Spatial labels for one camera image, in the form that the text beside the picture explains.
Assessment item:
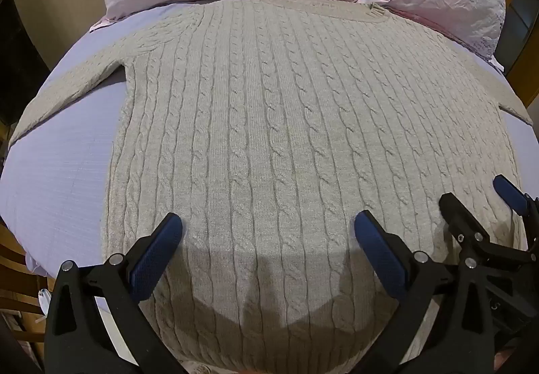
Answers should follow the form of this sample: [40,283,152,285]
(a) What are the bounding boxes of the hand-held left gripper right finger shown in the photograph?
[354,210,465,374]

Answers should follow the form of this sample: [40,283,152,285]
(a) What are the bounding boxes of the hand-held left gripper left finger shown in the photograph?
[44,212,184,374]

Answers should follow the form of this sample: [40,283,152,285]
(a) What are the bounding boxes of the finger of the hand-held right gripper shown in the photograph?
[439,192,539,318]
[493,174,539,249]

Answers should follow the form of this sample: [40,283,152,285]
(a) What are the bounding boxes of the beige cable-knit sweater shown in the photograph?
[8,0,535,371]

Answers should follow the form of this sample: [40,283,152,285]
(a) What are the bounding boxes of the lavender bed sheet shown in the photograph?
[0,0,539,286]

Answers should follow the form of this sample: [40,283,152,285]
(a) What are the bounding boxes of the wooden bedside furniture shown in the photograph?
[0,218,49,362]

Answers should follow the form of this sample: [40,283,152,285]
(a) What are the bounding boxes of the wooden bed frame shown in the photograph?
[490,0,539,107]

